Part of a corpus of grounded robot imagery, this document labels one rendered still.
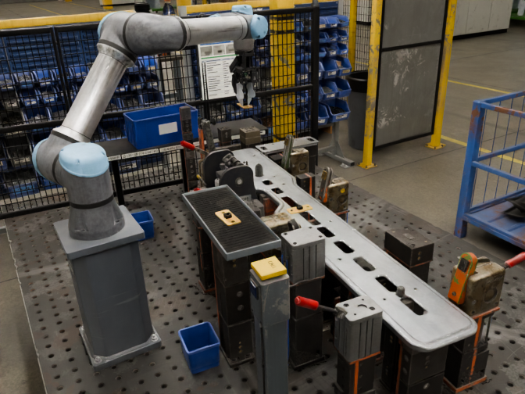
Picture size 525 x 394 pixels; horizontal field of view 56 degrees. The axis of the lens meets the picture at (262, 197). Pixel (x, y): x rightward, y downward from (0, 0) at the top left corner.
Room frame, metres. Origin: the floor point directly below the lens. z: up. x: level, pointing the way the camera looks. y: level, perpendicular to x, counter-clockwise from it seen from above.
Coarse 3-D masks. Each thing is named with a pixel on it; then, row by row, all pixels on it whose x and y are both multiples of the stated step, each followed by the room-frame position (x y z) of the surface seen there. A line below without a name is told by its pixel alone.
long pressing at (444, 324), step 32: (256, 160) 1.96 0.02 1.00; (288, 192) 1.63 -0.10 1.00; (320, 224) 1.38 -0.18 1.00; (352, 256) 1.18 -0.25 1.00; (384, 256) 1.17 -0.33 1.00; (352, 288) 1.03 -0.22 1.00; (384, 288) 1.03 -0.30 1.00; (416, 288) 1.02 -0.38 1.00; (384, 320) 0.91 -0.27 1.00; (416, 320) 0.90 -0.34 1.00; (448, 320) 0.90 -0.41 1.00
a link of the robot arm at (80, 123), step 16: (112, 16) 1.51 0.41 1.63; (128, 16) 1.47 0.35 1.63; (112, 32) 1.47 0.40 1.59; (112, 48) 1.44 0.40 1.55; (128, 48) 1.45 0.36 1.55; (96, 64) 1.44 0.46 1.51; (112, 64) 1.44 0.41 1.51; (128, 64) 1.48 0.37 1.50; (96, 80) 1.41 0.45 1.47; (112, 80) 1.43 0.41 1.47; (80, 96) 1.39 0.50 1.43; (96, 96) 1.39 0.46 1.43; (80, 112) 1.36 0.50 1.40; (96, 112) 1.38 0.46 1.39; (64, 128) 1.33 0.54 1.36; (80, 128) 1.34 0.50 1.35; (48, 144) 1.30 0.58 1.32; (64, 144) 1.30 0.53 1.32; (32, 160) 1.32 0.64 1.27; (48, 160) 1.26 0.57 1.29; (48, 176) 1.26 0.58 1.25
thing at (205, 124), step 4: (204, 120) 1.85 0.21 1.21; (208, 120) 1.85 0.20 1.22; (212, 120) 1.86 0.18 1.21; (200, 124) 1.84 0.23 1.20; (204, 124) 1.83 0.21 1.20; (208, 124) 1.84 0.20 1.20; (212, 124) 1.86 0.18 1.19; (204, 128) 1.85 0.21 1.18; (208, 128) 1.84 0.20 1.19; (204, 132) 1.86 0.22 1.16; (208, 132) 1.84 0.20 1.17; (208, 136) 1.84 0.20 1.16; (208, 140) 1.84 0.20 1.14; (212, 140) 1.85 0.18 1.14; (208, 144) 1.85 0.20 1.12; (212, 144) 1.84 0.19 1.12; (208, 148) 1.87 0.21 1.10; (212, 148) 1.84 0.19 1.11
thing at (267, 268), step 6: (270, 258) 0.94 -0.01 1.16; (276, 258) 0.94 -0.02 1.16; (252, 264) 0.91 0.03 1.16; (258, 264) 0.91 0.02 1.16; (264, 264) 0.91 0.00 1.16; (270, 264) 0.91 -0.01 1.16; (276, 264) 0.91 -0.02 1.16; (282, 264) 0.91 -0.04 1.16; (258, 270) 0.89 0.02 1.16; (264, 270) 0.89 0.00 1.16; (270, 270) 0.89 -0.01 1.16; (276, 270) 0.89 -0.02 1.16; (282, 270) 0.89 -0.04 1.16; (264, 276) 0.87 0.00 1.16; (270, 276) 0.88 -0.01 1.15; (276, 276) 0.88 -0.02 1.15
